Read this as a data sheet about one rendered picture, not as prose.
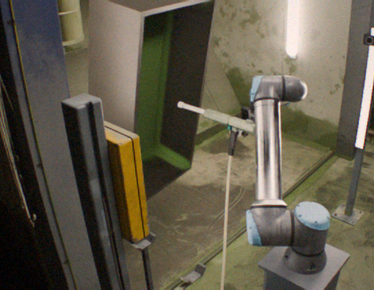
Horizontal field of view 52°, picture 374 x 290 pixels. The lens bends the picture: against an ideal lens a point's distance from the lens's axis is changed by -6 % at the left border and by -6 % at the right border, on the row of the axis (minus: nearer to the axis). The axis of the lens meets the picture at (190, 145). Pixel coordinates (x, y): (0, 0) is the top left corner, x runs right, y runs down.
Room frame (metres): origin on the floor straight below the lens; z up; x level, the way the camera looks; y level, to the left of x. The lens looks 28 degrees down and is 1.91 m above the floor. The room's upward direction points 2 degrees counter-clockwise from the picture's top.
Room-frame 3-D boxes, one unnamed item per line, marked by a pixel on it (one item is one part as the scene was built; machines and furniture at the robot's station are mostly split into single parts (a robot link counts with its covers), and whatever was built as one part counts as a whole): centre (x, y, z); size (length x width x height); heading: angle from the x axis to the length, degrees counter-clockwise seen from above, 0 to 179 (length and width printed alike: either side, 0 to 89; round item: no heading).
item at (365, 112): (2.32, -1.16, 1.02); 0.06 x 0.02 x 0.83; 46
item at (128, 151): (0.75, 0.16, 1.42); 0.12 x 0.06 x 0.26; 46
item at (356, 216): (2.35, -1.19, 0.01); 0.20 x 0.20 x 0.01; 46
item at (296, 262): (1.27, -0.49, 0.69); 0.19 x 0.19 x 0.10
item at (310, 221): (1.27, -0.48, 0.83); 0.17 x 0.15 x 0.18; 84
